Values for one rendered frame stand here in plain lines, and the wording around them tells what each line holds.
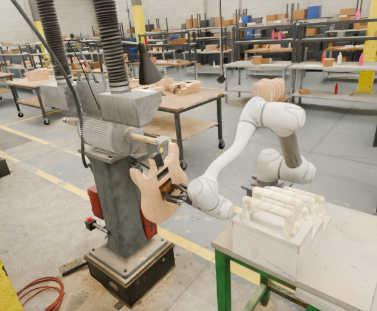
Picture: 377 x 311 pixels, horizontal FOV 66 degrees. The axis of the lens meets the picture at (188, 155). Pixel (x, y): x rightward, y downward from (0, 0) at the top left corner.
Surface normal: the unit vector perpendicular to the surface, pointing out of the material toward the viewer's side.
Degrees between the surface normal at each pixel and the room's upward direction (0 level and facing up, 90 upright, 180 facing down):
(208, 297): 0
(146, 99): 90
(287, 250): 90
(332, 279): 0
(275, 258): 90
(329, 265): 0
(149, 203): 89
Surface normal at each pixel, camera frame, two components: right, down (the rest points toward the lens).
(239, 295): -0.08, -0.91
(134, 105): -0.62, 0.37
